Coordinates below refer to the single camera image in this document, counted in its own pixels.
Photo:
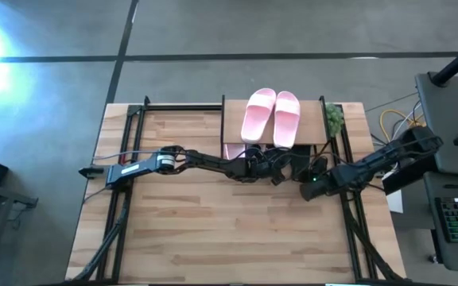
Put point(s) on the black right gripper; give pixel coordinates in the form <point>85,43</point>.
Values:
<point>319,167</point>

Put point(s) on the white box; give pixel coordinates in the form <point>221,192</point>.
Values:
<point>395,200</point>

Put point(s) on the dark grey desk top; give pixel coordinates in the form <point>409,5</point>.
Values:
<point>451,119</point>

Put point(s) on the grey keyboard desk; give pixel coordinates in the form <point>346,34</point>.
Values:
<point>451,184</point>

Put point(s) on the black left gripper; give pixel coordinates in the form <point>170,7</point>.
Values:
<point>251,168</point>

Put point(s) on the black desk beam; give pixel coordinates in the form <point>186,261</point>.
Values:
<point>408,178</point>

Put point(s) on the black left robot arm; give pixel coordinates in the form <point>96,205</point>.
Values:
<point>133,171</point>

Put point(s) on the green artificial plant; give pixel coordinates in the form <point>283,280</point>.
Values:
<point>334,119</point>

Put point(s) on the black slanted pole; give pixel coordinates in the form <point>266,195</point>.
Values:
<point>457,61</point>

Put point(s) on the black clamp bracket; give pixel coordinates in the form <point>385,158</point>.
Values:
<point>90,172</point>

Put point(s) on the wooden shelf with black frame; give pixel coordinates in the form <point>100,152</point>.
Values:
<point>312,123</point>

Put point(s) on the black aluminium table frame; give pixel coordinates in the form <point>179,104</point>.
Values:
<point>181,107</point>

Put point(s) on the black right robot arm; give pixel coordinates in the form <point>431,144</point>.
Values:
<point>372,167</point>

